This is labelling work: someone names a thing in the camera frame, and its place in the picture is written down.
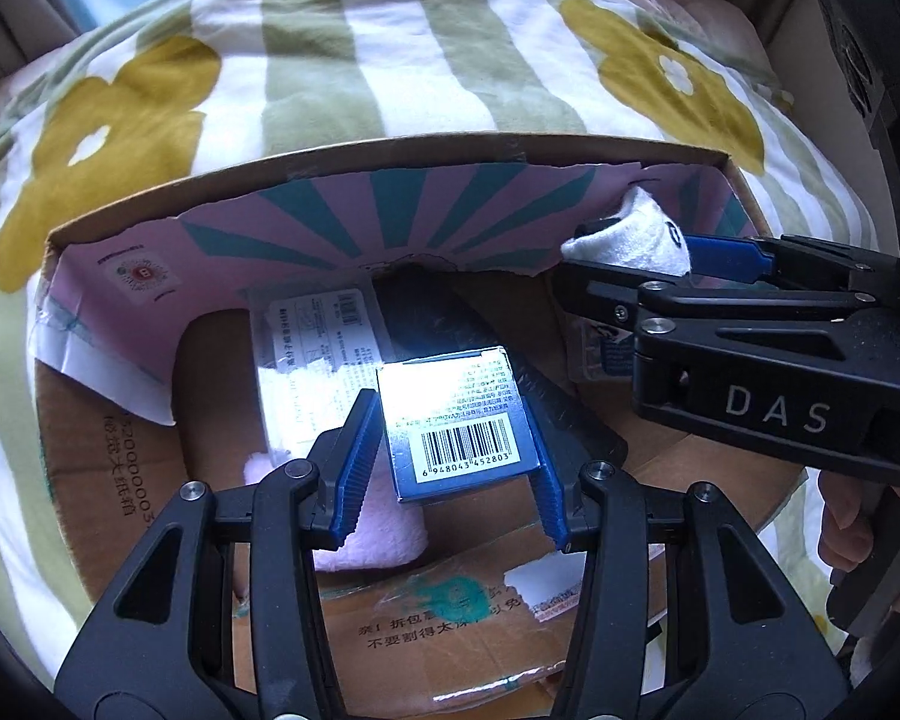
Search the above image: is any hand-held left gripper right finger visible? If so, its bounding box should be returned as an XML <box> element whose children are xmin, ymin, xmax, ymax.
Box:
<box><xmin>529</xmin><ymin>397</ymin><xmax>852</xmax><ymax>720</ymax></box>

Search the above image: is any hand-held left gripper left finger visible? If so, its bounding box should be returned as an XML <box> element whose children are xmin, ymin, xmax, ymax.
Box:
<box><xmin>54</xmin><ymin>388</ymin><xmax>382</xmax><ymax>720</ymax></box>

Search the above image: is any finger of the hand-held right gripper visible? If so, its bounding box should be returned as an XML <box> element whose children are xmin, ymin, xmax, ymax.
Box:
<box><xmin>553</xmin><ymin>259</ymin><xmax>871</xmax><ymax>361</ymax></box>
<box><xmin>679</xmin><ymin>235</ymin><xmax>900</xmax><ymax>293</ymax></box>

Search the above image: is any patterned tissue pack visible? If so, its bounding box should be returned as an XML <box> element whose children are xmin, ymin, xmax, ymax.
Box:
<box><xmin>570</xmin><ymin>311</ymin><xmax>638</xmax><ymax>383</ymax></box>

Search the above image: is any white printed sock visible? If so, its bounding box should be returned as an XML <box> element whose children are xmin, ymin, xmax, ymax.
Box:
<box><xmin>560</xmin><ymin>187</ymin><xmax>695</xmax><ymax>276</ymax></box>

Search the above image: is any pink fluffy sock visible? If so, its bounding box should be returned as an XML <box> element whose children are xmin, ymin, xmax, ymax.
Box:
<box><xmin>240</xmin><ymin>450</ymin><xmax>430</xmax><ymax>569</ymax></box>

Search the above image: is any small blue box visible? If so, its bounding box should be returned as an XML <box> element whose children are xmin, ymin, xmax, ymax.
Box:
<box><xmin>375</xmin><ymin>345</ymin><xmax>541</xmax><ymax>505</ymax></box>

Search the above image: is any clear plastic case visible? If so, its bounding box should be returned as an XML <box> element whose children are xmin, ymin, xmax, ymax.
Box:
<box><xmin>247</xmin><ymin>285</ymin><xmax>389</xmax><ymax>458</ymax></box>

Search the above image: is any printed cardboard box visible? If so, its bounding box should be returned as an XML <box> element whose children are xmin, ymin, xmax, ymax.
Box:
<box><xmin>30</xmin><ymin>133</ymin><xmax>815</xmax><ymax>720</ymax></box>

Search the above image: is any person's right hand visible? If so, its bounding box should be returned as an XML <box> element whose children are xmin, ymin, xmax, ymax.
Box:
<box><xmin>817</xmin><ymin>469</ymin><xmax>882</xmax><ymax>578</ymax></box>

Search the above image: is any floral striped blanket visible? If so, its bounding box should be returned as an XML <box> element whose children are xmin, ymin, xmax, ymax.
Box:
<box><xmin>0</xmin><ymin>0</ymin><xmax>882</xmax><ymax>691</ymax></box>

